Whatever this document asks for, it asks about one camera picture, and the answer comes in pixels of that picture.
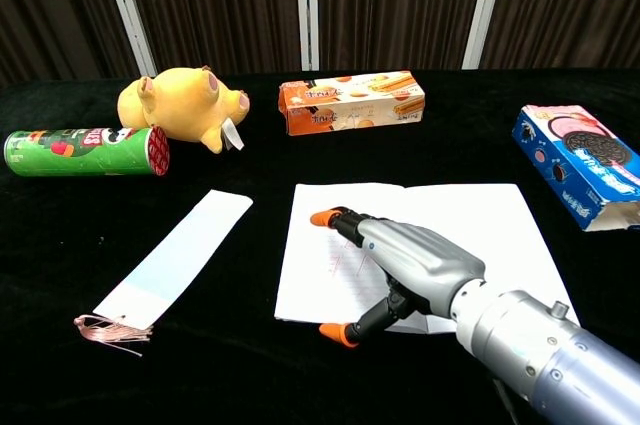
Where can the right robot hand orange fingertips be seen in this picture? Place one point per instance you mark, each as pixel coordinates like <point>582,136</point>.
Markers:
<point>420,260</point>

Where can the white notebook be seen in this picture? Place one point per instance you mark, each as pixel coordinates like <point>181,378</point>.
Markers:
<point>450,210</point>

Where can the yellow plush pig toy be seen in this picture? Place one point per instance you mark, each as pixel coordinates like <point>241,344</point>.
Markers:
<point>185,105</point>

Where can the white frame post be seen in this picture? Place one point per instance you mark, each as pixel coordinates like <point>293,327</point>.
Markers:
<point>485,5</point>
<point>307,7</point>
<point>127,10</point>

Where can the white bookmark with tassel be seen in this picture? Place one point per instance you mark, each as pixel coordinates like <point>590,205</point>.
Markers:
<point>185,255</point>

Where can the blue Oreo cookie box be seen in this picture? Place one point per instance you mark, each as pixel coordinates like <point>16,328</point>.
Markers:
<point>580,160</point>

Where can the green Pringles can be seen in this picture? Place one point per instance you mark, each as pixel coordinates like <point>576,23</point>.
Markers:
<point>80,151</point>

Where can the orange biscuit box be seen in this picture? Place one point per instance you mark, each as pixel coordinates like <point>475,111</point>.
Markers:
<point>350,105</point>

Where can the brown pleated curtain panel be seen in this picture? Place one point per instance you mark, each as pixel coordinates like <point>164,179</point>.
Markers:
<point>400,5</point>
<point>570,5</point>
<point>50,10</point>
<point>215,7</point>

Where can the black velvet tablecloth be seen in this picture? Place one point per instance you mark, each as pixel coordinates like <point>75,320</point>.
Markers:
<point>225,385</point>

